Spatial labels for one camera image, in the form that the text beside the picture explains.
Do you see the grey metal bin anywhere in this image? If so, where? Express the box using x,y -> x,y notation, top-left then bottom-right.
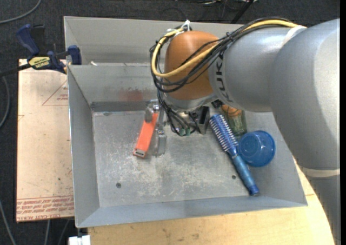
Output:
63,16 -> 309,229

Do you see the orange block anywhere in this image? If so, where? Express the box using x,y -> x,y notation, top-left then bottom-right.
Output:
132,112 -> 159,160

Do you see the brown cardboard board, red print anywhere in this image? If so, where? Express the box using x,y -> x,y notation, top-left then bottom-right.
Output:
16,58 -> 75,223

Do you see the blue hairbrush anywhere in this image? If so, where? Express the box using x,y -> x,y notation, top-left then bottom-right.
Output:
208,114 -> 261,197

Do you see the blue plastic bowl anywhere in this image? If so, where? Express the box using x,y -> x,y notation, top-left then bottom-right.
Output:
238,130 -> 277,168

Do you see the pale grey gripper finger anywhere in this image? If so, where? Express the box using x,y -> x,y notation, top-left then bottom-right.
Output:
144,100 -> 161,125
154,127 -> 168,158

